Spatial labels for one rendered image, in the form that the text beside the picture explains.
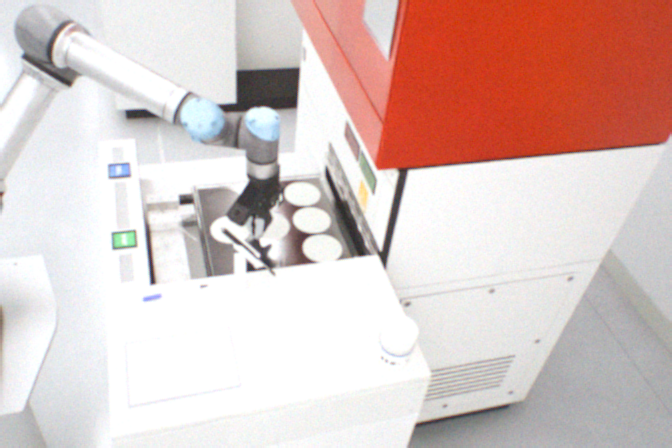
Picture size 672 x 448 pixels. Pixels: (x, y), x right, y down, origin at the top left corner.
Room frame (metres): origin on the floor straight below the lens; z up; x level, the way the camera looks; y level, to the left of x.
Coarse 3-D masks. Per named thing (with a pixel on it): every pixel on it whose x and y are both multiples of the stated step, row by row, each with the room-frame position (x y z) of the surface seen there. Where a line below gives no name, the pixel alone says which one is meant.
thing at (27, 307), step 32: (32, 256) 1.06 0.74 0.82; (0, 288) 0.95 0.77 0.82; (32, 288) 0.96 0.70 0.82; (0, 320) 0.86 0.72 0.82; (32, 320) 0.87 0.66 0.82; (0, 352) 0.77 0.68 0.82; (32, 352) 0.79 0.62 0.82; (0, 384) 0.70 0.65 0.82; (32, 384) 0.71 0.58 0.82; (0, 416) 0.63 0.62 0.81
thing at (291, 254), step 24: (216, 192) 1.31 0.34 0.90; (240, 192) 1.32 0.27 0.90; (216, 216) 1.21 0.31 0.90; (288, 216) 1.25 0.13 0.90; (216, 240) 1.13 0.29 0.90; (264, 240) 1.15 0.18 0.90; (288, 240) 1.16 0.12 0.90; (216, 264) 1.05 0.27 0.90; (264, 264) 1.07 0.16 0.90; (288, 264) 1.08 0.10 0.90
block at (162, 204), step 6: (150, 198) 1.24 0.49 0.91; (156, 198) 1.24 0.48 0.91; (162, 198) 1.24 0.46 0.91; (168, 198) 1.25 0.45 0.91; (174, 198) 1.25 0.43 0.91; (150, 204) 1.22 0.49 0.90; (156, 204) 1.22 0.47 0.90; (162, 204) 1.23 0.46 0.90; (168, 204) 1.24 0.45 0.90; (174, 204) 1.24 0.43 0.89; (150, 210) 1.22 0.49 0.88; (156, 210) 1.22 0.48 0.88
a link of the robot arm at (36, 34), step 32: (32, 32) 1.13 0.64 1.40; (64, 32) 1.13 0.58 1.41; (64, 64) 1.12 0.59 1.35; (96, 64) 1.10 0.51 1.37; (128, 64) 1.11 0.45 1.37; (128, 96) 1.08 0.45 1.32; (160, 96) 1.07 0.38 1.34; (192, 96) 1.08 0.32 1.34; (192, 128) 1.01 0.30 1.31; (224, 128) 1.08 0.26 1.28
